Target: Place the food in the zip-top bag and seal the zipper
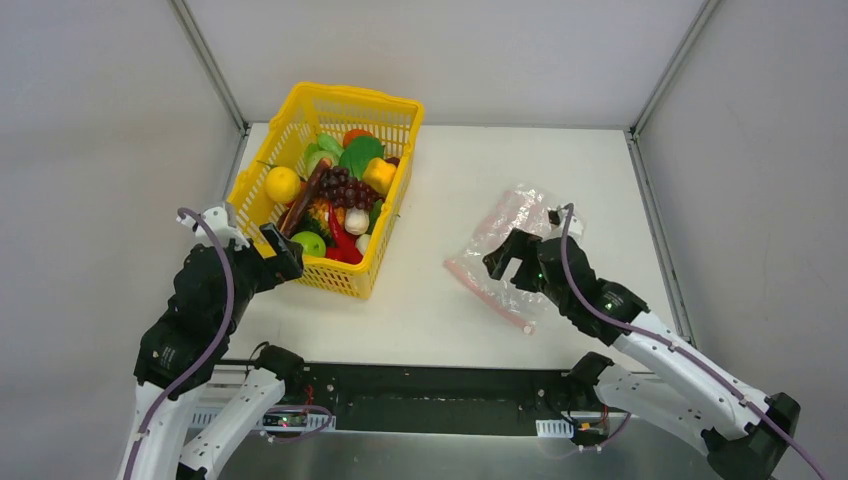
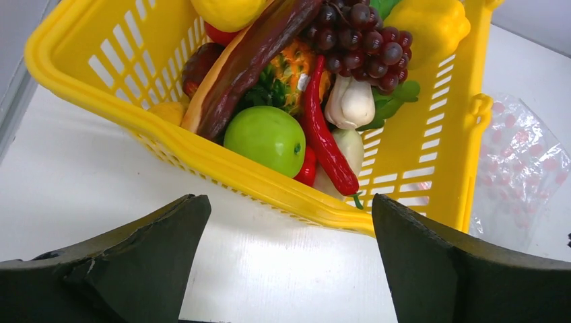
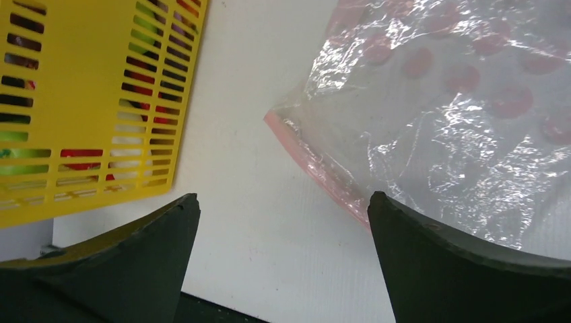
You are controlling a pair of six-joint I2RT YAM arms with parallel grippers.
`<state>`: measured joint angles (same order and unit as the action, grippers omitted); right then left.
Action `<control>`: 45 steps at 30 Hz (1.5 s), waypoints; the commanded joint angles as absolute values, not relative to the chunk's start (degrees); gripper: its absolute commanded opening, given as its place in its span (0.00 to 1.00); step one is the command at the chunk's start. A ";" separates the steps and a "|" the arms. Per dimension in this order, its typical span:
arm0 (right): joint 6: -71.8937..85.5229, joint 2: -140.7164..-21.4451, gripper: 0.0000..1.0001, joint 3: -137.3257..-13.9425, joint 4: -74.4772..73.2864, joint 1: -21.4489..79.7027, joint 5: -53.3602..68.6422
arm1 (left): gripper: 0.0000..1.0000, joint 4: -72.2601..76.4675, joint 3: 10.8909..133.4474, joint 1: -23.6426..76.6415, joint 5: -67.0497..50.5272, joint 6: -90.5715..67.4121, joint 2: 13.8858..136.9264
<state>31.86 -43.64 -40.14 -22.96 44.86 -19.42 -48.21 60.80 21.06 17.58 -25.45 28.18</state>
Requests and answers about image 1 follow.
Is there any green apple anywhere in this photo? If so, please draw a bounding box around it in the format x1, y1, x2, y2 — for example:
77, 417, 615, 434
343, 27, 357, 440
291, 230, 327, 258

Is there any brown orange sweet potato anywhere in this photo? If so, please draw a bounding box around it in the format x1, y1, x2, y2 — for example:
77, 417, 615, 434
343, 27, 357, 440
278, 157, 333, 238

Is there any clear zip top bag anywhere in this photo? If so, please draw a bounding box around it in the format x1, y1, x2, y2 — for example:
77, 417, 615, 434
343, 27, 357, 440
443, 183, 559, 335

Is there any green leafy bok choy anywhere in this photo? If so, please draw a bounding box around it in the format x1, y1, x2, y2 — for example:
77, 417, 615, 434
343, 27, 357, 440
338, 135, 385, 179

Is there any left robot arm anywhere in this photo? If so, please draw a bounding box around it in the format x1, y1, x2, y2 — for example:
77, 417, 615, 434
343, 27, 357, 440
118, 223, 305, 479

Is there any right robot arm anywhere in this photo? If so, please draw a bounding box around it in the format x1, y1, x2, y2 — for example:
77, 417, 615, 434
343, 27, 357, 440
483, 229, 800, 479

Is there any pineapple with green crown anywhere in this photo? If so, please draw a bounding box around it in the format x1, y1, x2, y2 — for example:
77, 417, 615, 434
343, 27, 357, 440
299, 197, 335, 247

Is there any yellow lemon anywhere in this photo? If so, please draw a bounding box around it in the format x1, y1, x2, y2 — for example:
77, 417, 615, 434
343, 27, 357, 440
264, 166, 301, 204

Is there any white mushroom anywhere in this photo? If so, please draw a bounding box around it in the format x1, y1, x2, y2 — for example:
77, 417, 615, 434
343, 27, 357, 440
344, 208, 371, 236

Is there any dark purple grape bunch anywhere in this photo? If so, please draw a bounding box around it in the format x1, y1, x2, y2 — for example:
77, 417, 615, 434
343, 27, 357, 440
318, 166, 382, 212

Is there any green cucumber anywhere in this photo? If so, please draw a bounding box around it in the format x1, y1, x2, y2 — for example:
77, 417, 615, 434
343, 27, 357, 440
317, 133, 344, 158

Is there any yellow bell pepper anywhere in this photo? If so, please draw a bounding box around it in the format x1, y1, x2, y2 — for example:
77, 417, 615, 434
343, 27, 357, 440
362, 157, 398, 197

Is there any red tomato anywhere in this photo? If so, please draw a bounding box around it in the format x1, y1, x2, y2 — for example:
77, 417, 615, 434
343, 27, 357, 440
342, 128, 373, 149

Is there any yellow plastic basket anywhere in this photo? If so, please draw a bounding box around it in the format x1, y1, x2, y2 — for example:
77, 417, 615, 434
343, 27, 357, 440
227, 82, 425, 299

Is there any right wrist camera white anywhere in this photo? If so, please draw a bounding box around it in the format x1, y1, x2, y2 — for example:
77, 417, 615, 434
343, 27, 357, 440
547, 206, 585, 242

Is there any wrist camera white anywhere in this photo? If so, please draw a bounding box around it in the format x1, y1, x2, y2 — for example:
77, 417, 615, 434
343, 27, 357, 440
547, 206, 585, 242
176, 202, 250, 251

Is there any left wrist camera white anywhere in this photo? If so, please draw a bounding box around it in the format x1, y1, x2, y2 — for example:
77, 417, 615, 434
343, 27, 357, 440
176, 202, 250, 251

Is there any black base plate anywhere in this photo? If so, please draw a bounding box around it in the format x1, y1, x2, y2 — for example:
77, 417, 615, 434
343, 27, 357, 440
198, 360, 637, 439

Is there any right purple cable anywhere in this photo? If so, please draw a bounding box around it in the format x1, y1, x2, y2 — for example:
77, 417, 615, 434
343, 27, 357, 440
559, 202, 829, 480

